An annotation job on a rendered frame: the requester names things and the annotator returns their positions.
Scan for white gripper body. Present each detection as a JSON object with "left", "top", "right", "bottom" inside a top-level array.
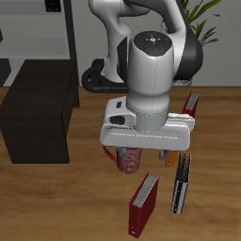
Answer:
[{"left": 99, "top": 112, "right": 196, "bottom": 152}]

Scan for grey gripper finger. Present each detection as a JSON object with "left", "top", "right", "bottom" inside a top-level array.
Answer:
[
  {"left": 158, "top": 149, "right": 170, "bottom": 161},
  {"left": 116, "top": 147, "right": 129, "bottom": 159}
]

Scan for small orange book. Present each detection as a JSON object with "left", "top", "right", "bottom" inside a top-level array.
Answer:
[{"left": 165, "top": 151, "right": 180, "bottom": 168}]

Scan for black book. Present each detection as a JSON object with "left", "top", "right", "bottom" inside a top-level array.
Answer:
[{"left": 170, "top": 153, "right": 192, "bottom": 216}]

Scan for small red book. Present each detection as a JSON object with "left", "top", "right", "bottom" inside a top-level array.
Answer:
[{"left": 182, "top": 91, "right": 201, "bottom": 120}]

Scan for large red book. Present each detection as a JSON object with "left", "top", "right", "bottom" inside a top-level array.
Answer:
[{"left": 128, "top": 171, "right": 160, "bottom": 240}]

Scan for red patterned mug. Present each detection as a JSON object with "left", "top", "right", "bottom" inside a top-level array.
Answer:
[{"left": 103, "top": 145, "right": 142, "bottom": 174}]

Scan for dark wooden cabinet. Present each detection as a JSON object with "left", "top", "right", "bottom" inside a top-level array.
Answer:
[{"left": 0, "top": 58, "right": 81, "bottom": 165}]

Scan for green pot plant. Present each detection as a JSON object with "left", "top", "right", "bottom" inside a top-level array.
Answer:
[{"left": 160, "top": 0, "right": 222, "bottom": 88}]

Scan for black box on bookshelf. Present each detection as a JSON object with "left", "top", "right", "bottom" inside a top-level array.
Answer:
[{"left": 44, "top": 0, "right": 62, "bottom": 13}]

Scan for white bookshelf with dark frame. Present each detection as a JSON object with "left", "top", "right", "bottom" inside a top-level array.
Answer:
[{"left": 0, "top": 0, "right": 81, "bottom": 109}]

